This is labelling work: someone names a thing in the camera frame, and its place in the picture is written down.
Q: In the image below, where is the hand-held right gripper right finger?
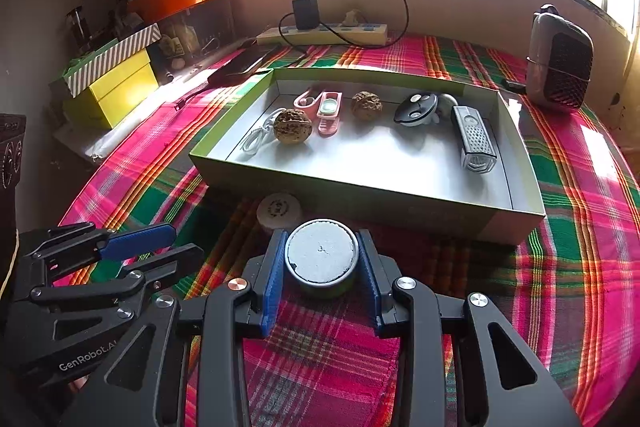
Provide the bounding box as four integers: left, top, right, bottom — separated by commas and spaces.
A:
356, 229, 581, 427

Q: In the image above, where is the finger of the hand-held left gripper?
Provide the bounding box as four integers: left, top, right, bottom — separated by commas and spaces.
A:
7, 243, 205, 358
17, 222, 177, 275

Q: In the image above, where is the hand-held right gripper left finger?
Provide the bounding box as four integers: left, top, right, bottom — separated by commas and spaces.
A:
60, 229, 289, 427

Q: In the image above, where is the white round puck green base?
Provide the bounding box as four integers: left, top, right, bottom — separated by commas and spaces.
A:
284, 218, 362, 300

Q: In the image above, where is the green white cardboard box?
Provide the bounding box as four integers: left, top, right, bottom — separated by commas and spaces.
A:
189, 67, 547, 245

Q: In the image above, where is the white charging cable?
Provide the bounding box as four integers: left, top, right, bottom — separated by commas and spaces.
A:
241, 108, 281, 158

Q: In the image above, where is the large brown walnut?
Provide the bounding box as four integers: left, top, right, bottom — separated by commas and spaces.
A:
273, 108, 315, 142

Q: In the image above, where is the pink mint clip device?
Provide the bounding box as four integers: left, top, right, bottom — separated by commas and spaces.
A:
316, 90, 345, 138

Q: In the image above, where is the small brown walnut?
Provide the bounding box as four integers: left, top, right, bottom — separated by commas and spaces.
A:
350, 91, 385, 122

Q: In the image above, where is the pink clip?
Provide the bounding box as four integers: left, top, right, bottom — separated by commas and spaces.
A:
293, 87, 321, 110

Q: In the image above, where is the black round three-button device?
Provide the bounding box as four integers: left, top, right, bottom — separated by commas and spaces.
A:
393, 92, 441, 128

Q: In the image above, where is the grey mushroom knob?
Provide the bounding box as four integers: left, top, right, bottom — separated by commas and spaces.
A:
432, 93, 463, 125

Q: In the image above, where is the white round cap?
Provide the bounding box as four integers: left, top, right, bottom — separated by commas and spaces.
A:
256, 193, 302, 235

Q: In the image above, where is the yellow box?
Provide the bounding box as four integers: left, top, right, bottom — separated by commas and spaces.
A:
62, 48, 161, 130

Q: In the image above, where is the dark patterned cloth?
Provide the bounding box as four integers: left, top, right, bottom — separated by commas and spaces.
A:
0, 113, 27, 233

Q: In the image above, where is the striped box lid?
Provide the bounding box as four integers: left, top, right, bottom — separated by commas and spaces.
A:
62, 23, 162, 98

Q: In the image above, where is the dark power bank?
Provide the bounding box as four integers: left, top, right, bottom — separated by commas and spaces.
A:
207, 48, 281, 88

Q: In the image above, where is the pink green plaid tablecloth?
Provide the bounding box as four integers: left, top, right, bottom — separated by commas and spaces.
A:
57, 32, 640, 427

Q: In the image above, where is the clear display case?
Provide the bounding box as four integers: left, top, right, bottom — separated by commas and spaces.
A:
157, 0, 238, 80

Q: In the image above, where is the glass jar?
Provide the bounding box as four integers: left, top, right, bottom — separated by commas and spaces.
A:
65, 7, 93, 55

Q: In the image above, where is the beige power strip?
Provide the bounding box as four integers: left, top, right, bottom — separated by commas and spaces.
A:
256, 22, 389, 48

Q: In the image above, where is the black charger plug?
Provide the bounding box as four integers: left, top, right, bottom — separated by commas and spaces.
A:
291, 0, 319, 30

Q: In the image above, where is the beige black space heater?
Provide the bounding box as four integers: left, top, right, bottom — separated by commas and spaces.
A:
525, 4, 594, 110

